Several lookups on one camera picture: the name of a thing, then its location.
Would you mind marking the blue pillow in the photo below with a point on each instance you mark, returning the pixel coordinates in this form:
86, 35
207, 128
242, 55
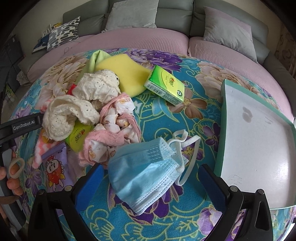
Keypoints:
41, 44

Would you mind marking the books on sofa end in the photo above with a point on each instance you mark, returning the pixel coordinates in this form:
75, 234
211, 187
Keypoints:
50, 28

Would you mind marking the grey pink pillow right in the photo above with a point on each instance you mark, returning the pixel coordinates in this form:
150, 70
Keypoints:
223, 29

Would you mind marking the pink sofa seat cover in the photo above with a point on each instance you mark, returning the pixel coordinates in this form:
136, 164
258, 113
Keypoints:
270, 75

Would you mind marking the small green tissue pack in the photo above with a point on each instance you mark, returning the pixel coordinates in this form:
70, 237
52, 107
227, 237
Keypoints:
76, 139

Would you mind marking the red tape roll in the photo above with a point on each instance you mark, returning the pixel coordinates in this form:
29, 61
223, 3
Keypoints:
71, 89

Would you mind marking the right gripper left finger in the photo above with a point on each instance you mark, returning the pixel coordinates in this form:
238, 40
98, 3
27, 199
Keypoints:
44, 223

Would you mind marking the teal white tray box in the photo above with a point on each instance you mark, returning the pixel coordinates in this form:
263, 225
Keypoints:
256, 146

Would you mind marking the yellow sponge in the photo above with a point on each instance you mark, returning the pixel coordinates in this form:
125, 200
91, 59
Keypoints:
132, 76

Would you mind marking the leopard print scrunchie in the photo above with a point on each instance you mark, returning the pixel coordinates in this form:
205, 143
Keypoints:
117, 79

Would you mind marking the black white patterned pillow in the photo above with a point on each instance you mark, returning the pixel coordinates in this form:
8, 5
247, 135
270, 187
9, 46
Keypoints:
63, 34

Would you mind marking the light green cloth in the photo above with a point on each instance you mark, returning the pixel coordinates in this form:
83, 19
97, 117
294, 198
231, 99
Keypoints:
97, 57

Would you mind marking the pink patterned fabric scrunchie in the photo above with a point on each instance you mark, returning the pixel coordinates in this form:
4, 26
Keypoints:
117, 127

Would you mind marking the grey pillow middle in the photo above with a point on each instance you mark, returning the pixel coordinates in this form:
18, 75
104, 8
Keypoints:
132, 14

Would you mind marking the purple cartoon wipes pack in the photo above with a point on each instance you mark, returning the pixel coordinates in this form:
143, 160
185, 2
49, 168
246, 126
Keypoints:
56, 168

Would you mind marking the blue surgical face mask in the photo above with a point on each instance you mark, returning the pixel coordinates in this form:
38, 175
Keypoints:
141, 173

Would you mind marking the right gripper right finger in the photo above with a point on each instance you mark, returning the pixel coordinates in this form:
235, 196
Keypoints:
256, 223

